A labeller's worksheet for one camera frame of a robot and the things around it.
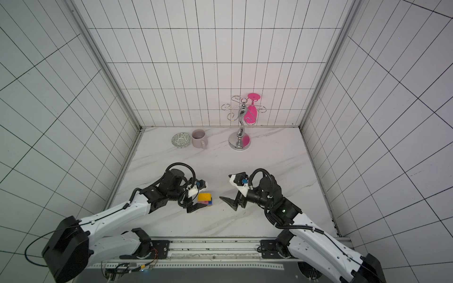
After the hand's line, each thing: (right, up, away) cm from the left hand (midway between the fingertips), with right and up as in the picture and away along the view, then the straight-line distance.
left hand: (199, 196), depth 80 cm
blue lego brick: (+5, -4, +3) cm, 7 cm away
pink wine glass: (+25, +40, +10) cm, 49 cm away
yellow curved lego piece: (+3, 0, -1) cm, 3 cm away
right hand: (+13, +9, -10) cm, 19 cm away
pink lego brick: (+3, -3, -1) cm, 4 cm away
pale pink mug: (-4, +27, +23) cm, 36 cm away
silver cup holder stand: (+22, +26, +30) cm, 45 cm away
